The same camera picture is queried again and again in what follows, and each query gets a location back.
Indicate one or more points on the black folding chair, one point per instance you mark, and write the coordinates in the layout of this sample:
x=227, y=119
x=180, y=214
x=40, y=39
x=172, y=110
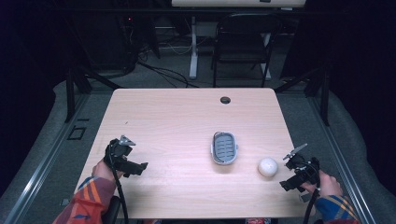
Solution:
x=241, y=53

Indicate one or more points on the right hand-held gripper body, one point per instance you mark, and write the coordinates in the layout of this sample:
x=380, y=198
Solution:
x=303, y=169

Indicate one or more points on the grey and white soap dish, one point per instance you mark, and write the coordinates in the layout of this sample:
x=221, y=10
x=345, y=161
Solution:
x=224, y=148

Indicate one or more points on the person's left hand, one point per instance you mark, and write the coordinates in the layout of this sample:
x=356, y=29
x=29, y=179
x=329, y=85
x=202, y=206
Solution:
x=102, y=171

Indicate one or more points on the grey metal floor rail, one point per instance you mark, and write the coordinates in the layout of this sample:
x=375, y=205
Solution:
x=342, y=168
x=40, y=174

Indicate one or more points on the red packet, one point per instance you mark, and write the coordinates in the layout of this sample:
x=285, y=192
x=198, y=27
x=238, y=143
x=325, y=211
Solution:
x=258, y=221

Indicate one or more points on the black metal frame stand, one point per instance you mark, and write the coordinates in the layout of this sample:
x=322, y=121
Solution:
x=325, y=93
x=70, y=93

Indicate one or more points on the white desk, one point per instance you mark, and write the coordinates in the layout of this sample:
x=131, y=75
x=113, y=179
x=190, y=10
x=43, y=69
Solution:
x=236, y=2

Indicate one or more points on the person's right hand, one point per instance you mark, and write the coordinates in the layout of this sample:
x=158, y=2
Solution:
x=327, y=185

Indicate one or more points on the white round soap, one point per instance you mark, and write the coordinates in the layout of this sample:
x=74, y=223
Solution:
x=267, y=167

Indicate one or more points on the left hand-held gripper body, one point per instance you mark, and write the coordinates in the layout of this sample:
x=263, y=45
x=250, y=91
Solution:
x=115, y=153

